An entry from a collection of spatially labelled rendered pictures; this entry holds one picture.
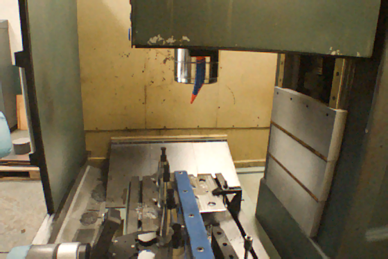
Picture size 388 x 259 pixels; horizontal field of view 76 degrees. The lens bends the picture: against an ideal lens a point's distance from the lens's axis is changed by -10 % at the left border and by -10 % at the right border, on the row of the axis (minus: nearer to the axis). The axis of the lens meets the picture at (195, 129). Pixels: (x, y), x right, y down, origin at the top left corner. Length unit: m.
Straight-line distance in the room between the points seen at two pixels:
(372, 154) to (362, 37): 0.35
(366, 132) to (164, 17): 0.67
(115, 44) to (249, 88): 1.03
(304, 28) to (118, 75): 1.48
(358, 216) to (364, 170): 0.18
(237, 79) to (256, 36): 1.42
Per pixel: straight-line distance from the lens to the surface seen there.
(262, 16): 0.70
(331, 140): 0.98
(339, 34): 0.81
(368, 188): 1.02
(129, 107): 2.03
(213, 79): 0.94
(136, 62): 1.98
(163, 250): 0.57
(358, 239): 1.14
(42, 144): 1.33
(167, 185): 0.64
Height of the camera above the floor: 1.60
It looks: 18 degrees down
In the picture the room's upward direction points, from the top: 2 degrees clockwise
